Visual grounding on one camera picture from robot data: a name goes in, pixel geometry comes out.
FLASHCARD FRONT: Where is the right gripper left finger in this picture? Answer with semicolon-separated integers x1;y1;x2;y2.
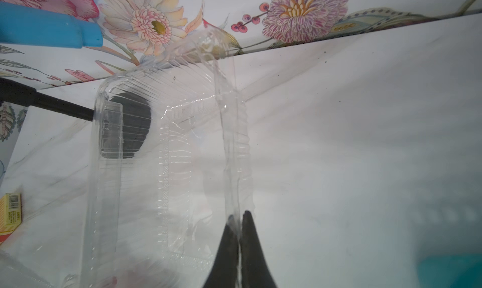
203;215;239;288

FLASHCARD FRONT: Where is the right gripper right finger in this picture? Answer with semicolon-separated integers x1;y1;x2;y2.
240;210;277;288

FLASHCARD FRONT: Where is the clear clamshell container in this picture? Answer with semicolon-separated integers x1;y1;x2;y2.
80;26;252;287

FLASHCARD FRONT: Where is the teal plastic mesh basket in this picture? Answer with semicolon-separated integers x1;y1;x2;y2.
417;254;481;288

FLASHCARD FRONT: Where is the blue microphone on black stand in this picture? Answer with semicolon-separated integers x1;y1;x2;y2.
0;1;152;160

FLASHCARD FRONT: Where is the orange yellow snack packet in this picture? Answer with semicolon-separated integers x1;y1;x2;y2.
0;193;22;245

